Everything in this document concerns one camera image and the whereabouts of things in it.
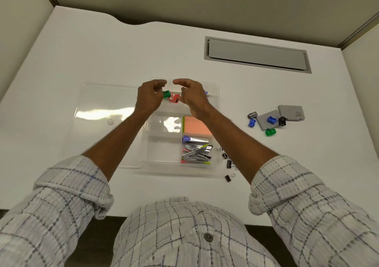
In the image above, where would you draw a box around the orange sticky note pad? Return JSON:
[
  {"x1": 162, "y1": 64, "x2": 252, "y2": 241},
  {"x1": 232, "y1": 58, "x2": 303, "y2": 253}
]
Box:
[{"x1": 182, "y1": 115, "x2": 213, "y2": 137}]

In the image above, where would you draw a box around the gray desk cable cover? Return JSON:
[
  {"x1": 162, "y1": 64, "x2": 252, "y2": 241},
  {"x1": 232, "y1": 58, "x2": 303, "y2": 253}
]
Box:
[{"x1": 204, "y1": 36, "x2": 312, "y2": 74}]

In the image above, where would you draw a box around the purple mini stapler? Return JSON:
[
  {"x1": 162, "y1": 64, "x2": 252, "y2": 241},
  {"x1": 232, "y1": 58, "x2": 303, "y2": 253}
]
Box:
[{"x1": 182, "y1": 135, "x2": 209, "y2": 144}]

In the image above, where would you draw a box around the person's left forearm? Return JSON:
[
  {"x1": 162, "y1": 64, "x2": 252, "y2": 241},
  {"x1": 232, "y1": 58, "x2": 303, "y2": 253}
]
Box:
[{"x1": 81, "y1": 110, "x2": 156, "y2": 183}]

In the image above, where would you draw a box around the person's right hand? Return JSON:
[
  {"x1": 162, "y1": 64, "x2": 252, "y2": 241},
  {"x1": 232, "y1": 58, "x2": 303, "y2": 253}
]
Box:
[{"x1": 173, "y1": 79, "x2": 212, "y2": 119}]

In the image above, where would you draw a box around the person's right forearm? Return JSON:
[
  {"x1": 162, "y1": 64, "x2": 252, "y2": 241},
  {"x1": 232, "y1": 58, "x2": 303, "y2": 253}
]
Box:
[{"x1": 196, "y1": 104, "x2": 280, "y2": 186}]

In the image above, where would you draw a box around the person's left hand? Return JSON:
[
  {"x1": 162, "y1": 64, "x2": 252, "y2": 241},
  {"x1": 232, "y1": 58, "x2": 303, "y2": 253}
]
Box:
[{"x1": 135, "y1": 79, "x2": 168, "y2": 116}]

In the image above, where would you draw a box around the gray staple box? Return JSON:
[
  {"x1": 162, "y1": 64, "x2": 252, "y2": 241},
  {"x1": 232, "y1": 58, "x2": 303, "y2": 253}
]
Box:
[
  {"x1": 277, "y1": 105, "x2": 305, "y2": 122},
  {"x1": 256, "y1": 110, "x2": 282, "y2": 131}
]

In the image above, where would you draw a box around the clear plastic lid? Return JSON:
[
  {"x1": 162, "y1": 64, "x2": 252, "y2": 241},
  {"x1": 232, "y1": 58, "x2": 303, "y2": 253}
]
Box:
[{"x1": 61, "y1": 82, "x2": 149, "y2": 169}]

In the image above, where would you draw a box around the clear plastic organizer tray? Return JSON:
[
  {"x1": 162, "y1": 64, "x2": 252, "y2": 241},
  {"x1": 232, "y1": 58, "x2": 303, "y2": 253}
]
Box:
[{"x1": 139, "y1": 78, "x2": 223, "y2": 174}]

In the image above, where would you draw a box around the white plaid shirt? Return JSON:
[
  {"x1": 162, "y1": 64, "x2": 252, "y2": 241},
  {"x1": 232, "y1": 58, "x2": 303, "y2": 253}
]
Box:
[{"x1": 0, "y1": 154, "x2": 379, "y2": 267}]

